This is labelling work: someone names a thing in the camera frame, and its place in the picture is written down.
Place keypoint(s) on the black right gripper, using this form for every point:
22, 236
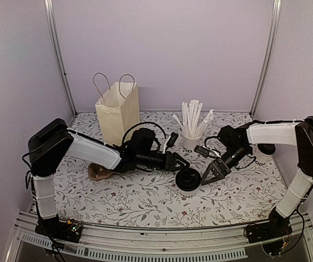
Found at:
220, 168

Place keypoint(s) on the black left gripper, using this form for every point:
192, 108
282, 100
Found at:
170, 164

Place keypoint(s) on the white paper cup corner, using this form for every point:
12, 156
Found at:
188, 193

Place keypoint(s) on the white paper coffee cup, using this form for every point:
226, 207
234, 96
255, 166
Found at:
261, 159

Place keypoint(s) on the brown cardboard cup carrier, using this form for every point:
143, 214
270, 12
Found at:
97, 172

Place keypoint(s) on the black plastic cup lid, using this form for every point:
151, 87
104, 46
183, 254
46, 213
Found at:
267, 149

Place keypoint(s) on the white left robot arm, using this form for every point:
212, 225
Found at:
56, 142

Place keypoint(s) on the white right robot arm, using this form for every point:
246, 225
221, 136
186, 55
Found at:
292, 139

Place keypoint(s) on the white cup holding straws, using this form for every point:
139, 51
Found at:
190, 143

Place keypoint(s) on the bundle of white wrapped straws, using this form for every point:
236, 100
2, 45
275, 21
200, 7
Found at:
189, 124

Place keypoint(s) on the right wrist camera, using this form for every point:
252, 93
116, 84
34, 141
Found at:
207, 153

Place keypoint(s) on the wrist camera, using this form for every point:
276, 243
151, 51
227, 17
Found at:
207, 153
169, 141

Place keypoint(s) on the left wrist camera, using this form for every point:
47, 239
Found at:
169, 141

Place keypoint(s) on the front aluminium rail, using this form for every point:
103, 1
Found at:
108, 243

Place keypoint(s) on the cream paper bag with handles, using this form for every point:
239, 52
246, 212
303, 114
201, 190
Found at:
118, 109

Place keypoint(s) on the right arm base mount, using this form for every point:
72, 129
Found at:
277, 230

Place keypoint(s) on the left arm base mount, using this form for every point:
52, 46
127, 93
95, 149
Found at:
53, 228

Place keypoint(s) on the right aluminium frame post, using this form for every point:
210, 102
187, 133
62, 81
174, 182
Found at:
274, 24

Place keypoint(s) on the aluminium frame post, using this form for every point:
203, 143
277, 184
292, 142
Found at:
274, 24
51, 21

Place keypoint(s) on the left aluminium frame post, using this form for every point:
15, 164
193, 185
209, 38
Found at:
51, 21

